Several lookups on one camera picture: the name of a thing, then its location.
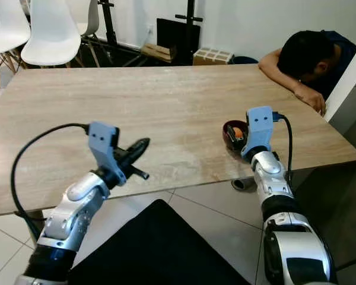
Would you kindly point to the dark blue round object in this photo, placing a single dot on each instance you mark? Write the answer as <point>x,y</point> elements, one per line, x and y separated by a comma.
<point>244,60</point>

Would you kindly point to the black stand with crossbar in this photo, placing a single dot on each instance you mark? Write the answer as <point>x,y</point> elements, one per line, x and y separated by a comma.
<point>190,18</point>

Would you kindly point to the brown wooden box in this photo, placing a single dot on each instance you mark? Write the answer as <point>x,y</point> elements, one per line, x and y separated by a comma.
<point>155,53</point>

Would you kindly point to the small patterned cardboard box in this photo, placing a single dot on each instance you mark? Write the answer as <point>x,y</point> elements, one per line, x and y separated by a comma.
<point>213,56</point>

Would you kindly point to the light wooden dining table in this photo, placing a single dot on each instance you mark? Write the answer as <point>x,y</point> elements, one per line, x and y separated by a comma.
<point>166,101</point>

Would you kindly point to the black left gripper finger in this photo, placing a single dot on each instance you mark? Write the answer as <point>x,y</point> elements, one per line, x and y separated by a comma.
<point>135,157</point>
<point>133,148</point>

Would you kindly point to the black flat monitor panel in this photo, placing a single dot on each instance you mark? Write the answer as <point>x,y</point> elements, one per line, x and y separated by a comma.
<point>172,32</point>

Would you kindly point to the yellow brown onion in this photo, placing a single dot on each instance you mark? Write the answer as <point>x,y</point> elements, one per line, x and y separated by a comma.
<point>238,133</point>

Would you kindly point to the thin black stand pole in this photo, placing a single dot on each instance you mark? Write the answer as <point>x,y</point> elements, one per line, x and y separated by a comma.
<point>107,24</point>

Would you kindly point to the white plastic chair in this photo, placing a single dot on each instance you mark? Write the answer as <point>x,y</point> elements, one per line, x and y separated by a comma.
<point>92,18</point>
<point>1,27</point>
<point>50,32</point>

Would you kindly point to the black floor carpet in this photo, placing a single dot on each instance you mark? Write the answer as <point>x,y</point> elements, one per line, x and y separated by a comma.
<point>154,249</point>

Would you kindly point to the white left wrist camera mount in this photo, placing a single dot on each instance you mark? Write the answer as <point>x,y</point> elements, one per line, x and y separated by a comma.
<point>102,142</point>

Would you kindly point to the maroon plastic bowl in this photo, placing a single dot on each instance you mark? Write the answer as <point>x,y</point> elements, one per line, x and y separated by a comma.
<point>226,133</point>

